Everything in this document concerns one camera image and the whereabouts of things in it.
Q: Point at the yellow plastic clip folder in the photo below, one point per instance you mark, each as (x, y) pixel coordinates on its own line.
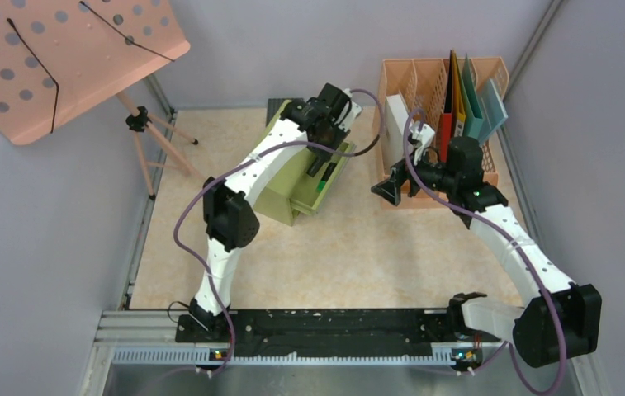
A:
(458, 108)

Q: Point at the white paper booklet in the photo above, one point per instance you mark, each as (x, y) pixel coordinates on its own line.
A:
(396, 114)

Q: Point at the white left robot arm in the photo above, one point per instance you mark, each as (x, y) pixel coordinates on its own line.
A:
(231, 222)

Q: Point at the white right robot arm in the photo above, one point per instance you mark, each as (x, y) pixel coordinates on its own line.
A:
(557, 314)

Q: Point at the gray lego baseplate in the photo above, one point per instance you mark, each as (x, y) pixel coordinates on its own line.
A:
(273, 106)

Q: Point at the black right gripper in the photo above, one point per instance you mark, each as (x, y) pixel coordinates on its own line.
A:
(390, 189)

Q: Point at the pink music stand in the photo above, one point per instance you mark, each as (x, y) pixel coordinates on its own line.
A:
(60, 59)

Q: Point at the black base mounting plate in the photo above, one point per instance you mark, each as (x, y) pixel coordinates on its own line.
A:
(330, 333)

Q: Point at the light blue hardcover book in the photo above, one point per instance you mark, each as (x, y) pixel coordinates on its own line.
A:
(494, 113)

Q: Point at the black green highlighter marker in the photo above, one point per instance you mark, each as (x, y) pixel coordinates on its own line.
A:
(322, 183)

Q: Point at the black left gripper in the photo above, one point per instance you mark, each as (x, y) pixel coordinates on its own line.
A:
(341, 130)

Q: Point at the red folder in organizer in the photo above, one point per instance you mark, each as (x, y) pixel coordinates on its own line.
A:
(445, 124)

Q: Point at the teal plastic folder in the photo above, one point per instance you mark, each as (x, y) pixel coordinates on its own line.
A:
(474, 118)

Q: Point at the beige plastic file organizer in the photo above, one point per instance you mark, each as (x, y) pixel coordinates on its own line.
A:
(423, 82)

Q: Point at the green metal drawer cabinet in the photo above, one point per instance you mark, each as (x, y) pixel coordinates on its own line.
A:
(291, 192)

